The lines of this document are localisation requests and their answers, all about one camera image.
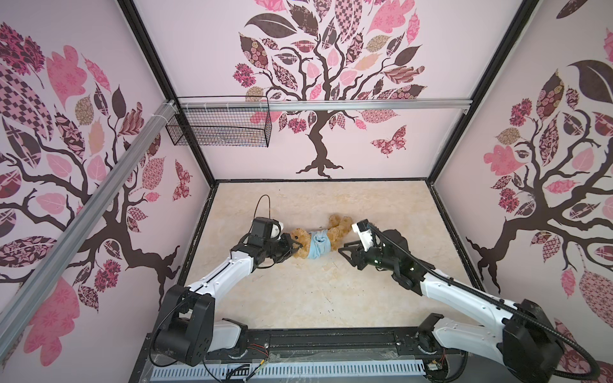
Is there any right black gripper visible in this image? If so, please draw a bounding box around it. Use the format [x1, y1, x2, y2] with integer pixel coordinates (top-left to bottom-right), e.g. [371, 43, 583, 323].
[338, 238, 397, 274]

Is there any light blue fleece hoodie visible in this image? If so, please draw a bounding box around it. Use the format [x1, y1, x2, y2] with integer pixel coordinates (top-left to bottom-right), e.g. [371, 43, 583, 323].
[307, 229, 331, 259]

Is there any brown plush teddy bear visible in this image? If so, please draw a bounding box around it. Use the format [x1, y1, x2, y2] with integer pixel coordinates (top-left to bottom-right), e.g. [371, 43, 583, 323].
[290, 214, 354, 259]

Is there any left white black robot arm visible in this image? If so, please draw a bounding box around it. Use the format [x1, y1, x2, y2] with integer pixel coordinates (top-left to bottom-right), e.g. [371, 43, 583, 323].
[150, 217, 303, 366]

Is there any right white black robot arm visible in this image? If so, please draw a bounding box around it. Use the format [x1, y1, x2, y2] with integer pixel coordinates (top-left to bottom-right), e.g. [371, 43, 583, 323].
[338, 230, 564, 382]

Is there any left thin black cable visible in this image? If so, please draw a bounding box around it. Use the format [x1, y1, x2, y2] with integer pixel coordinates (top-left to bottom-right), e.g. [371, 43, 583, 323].
[252, 194, 273, 221]

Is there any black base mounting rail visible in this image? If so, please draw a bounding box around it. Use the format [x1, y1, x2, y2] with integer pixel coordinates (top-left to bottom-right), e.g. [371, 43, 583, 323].
[129, 327, 515, 382]

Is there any white slotted cable duct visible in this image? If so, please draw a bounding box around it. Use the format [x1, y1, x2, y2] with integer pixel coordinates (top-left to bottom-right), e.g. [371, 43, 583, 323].
[148, 360, 426, 382]

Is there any black wire mesh basket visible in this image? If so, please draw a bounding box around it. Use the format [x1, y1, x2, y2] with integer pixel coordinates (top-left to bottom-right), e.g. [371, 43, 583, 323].
[166, 96, 272, 148]

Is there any rear aluminium rail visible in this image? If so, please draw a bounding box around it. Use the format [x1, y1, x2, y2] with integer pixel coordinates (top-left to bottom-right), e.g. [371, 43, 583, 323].
[180, 98, 473, 112]

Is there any aluminium rail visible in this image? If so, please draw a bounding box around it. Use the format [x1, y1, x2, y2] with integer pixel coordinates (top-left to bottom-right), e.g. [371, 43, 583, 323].
[180, 98, 473, 112]
[1, 100, 177, 357]

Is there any right black corrugated cable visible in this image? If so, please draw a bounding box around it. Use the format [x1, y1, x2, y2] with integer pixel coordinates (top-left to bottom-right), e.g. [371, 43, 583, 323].
[366, 222, 602, 381]

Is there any left aluminium rail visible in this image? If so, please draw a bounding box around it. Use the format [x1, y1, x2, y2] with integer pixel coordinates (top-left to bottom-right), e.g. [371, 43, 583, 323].
[1, 100, 177, 357]

